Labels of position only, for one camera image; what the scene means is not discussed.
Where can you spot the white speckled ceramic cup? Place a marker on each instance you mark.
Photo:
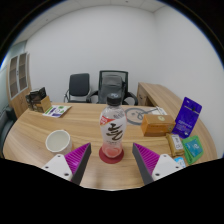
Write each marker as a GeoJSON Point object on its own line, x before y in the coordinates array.
{"type": "Point", "coordinates": [58, 141]}

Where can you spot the wooden side desk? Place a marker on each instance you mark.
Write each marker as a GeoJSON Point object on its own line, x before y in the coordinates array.
{"type": "Point", "coordinates": [158, 95]}

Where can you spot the flat round red coaster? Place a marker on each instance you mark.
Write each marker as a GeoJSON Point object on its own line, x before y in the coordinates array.
{"type": "Point", "coordinates": [111, 160]}

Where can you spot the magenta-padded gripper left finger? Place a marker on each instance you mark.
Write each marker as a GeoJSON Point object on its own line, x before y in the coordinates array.
{"type": "Point", "coordinates": [71, 161]}

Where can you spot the tan snack packet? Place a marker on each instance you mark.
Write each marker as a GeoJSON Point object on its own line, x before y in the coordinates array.
{"type": "Point", "coordinates": [175, 144]}

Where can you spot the purple standing pouch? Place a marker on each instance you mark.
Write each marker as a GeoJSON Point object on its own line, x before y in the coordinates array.
{"type": "Point", "coordinates": [187, 118]}

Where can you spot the green packet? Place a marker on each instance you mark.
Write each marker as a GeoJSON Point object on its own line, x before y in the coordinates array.
{"type": "Point", "coordinates": [193, 150]}

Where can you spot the grey mesh office chair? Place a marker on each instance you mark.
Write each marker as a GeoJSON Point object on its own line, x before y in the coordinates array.
{"type": "Point", "coordinates": [111, 86]}

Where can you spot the clear drink bottle black cap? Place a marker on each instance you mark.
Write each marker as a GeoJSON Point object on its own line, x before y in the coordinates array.
{"type": "Point", "coordinates": [112, 128]}

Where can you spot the green and purple leaflet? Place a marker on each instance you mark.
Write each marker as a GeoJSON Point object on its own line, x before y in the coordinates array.
{"type": "Point", "coordinates": [56, 111]}

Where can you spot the brown cardboard box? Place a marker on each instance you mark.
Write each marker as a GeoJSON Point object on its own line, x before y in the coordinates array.
{"type": "Point", "coordinates": [45, 105]}

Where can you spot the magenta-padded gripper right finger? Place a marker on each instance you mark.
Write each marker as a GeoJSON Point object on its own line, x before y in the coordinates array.
{"type": "Point", "coordinates": [151, 161]}

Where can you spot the orange-brown box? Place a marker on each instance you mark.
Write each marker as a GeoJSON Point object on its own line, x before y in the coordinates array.
{"type": "Point", "coordinates": [156, 125]}

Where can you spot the dark brown box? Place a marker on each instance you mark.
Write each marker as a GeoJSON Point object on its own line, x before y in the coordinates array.
{"type": "Point", "coordinates": [33, 96]}

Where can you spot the dark armchair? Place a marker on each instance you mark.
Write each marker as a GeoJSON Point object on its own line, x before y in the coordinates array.
{"type": "Point", "coordinates": [6, 126]}

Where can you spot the black office chair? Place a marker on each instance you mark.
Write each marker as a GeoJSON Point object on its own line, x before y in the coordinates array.
{"type": "Point", "coordinates": [79, 85]}

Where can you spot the wooden shelf cabinet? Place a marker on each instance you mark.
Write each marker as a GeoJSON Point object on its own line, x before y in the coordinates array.
{"type": "Point", "coordinates": [18, 86]}

